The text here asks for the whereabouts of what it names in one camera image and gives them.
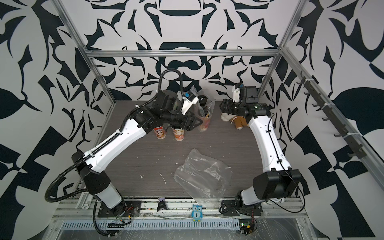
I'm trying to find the red milk tea cup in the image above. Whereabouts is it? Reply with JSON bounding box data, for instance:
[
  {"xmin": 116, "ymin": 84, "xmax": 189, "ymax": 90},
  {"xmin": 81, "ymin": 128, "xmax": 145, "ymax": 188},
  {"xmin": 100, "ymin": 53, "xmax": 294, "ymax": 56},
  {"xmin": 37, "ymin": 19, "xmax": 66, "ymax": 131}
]
[
  {"xmin": 199, "ymin": 95, "xmax": 211, "ymax": 109},
  {"xmin": 199, "ymin": 113, "xmax": 211, "ymax": 133},
  {"xmin": 154, "ymin": 125, "xmax": 167, "ymax": 140}
]

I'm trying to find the pale milk tea cup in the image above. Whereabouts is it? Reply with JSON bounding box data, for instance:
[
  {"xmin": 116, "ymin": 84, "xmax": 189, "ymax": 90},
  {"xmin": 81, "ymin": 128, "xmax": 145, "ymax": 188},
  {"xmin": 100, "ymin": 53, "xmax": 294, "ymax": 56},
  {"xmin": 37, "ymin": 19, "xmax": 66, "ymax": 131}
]
[{"xmin": 172, "ymin": 128, "xmax": 185, "ymax": 142}]

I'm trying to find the clear plastic carrier bag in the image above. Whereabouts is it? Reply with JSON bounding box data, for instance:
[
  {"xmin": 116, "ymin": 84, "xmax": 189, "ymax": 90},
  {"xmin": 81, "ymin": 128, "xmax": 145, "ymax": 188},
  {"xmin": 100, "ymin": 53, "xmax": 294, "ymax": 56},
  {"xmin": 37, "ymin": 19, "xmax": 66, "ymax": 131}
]
[{"xmin": 191, "ymin": 86, "xmax": 215, "ymax": 118}]

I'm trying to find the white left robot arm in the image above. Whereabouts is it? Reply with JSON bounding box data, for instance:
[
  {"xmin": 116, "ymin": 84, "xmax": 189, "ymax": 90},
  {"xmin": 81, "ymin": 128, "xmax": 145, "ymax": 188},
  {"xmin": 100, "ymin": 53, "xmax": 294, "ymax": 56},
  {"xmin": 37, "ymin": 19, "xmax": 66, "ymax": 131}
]
[{"xmin": 45, "ymin": 90, "xmax": 202, "ymax": 214}]

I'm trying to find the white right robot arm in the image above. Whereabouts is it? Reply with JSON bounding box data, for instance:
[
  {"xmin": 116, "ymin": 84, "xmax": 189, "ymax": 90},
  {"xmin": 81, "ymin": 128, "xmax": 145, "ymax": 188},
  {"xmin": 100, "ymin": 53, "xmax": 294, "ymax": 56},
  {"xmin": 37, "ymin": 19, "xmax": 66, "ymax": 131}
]
[{"xmin": 220, "ymin": 84, "xmax": 303, "ymax": 207}]

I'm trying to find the white teddy bear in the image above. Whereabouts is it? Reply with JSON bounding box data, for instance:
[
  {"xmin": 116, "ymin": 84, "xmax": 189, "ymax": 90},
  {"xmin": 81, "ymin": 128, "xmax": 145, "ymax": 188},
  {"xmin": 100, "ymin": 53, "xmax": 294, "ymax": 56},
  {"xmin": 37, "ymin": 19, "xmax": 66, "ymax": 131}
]
[{"xmin": 221, "ymin": 113, "xmax": 249, "ymax": 130}]

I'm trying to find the blue owl figure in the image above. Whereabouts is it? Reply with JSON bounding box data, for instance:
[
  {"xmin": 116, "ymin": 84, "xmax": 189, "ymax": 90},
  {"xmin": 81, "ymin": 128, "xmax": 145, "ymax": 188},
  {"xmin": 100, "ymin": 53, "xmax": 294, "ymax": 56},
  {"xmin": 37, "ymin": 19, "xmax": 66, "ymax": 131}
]
[{"xmin": 191, "ymin": 204, "xmax": 203, "ymax": 222}]

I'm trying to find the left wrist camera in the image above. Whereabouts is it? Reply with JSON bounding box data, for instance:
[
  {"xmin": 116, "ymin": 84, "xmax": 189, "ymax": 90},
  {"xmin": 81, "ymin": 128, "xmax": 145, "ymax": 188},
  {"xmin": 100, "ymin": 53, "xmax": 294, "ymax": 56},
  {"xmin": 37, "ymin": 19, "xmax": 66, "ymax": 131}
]
[{"xmin": 181, "ymin": 91, "xmax": 199, "ymax": 115}]

